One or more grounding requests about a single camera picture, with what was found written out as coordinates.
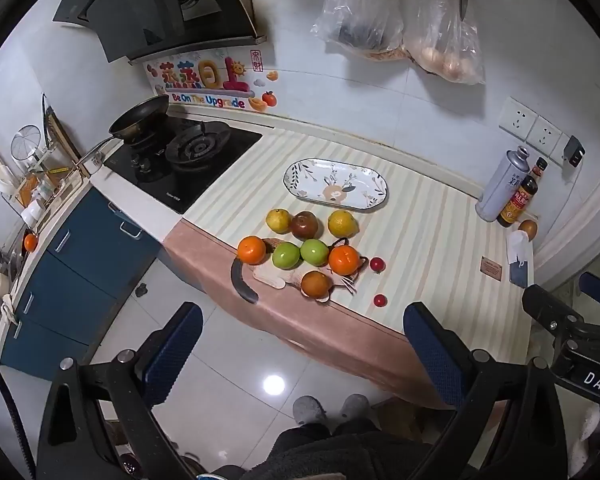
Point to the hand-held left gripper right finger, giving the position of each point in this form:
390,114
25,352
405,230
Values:
435,355

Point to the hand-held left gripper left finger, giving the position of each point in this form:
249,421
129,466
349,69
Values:
175,350

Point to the orange mandarin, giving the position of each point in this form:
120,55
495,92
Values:
343,260
251,250

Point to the red-brown round fruit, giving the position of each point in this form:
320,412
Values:
315,283

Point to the green apple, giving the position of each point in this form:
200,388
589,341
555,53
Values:
314,251
286,255

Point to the yellow lemon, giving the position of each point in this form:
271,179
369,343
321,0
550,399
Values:
342,223

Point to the small yellow pear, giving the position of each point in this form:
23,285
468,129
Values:
278,221

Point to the dark red apple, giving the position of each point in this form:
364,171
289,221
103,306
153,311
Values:
305,225

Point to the oval floral ceramic plate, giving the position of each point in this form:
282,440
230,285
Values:
330,180

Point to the blue tissue pack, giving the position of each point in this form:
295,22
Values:
521,274

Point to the white crumpled tissue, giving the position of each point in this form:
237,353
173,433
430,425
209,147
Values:
517,247

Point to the small brown card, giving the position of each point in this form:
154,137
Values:
491,268

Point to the small dark floor object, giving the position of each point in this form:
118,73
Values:
141,290

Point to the red cherry tomato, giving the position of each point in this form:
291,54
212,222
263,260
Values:
380,300
377,264

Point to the brown onion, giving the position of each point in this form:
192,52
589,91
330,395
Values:
528,229

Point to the grey slipper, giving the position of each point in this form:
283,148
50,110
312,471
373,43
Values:
355,406
309,410

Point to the dark sauce bottle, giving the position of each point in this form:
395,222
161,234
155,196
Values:
517,205

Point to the striped table cloth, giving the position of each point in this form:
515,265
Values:
430,240

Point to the blue kitchen cabinet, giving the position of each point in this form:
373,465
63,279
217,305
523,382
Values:
80,280

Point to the grey metal can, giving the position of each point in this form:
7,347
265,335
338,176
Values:
502,185

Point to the black plug charger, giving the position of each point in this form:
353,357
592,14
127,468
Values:
574,151

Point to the person's dark clothing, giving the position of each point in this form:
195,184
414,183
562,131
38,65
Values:
330,452

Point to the orange round fruit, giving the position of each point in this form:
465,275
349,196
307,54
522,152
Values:
30,242

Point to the black gas stove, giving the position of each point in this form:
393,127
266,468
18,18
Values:
205,170

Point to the white mug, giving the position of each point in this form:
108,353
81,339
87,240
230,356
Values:
96,162

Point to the dish rack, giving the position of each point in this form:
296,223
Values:
35,180

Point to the black frying pan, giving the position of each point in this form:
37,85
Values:
137,117

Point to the wooden framed board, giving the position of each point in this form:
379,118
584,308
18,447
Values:
60,135

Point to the white round strainer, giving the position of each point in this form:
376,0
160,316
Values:
26,140

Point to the plastic bag with pale produce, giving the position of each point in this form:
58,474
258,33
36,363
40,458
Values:
445,45

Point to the black range hood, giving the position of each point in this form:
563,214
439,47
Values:
130,15

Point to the plastic bag with dark contents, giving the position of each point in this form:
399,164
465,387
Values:
360,15

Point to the white wall socket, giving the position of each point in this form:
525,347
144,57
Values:
557,152
517,117
544,135

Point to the colourful wall sticker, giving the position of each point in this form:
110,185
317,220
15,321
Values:
200,77

